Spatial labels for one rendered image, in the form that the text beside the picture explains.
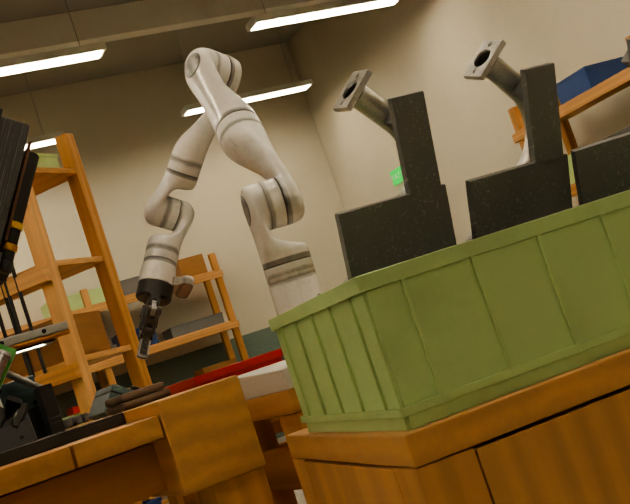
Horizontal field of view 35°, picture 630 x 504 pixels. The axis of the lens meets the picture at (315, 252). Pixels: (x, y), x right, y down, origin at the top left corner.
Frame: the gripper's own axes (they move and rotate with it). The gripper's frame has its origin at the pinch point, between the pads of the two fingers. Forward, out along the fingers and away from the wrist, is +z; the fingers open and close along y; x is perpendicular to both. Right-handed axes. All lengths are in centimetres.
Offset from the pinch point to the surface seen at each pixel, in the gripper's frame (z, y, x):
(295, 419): 20, 42, 23
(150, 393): 14.0, 18.9, 1.1
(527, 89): -9, 104, 31
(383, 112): -4, 98, 15
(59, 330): -7.6, -22.1, -17.1
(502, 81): -11, 101, 29
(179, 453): 30, 46, 4
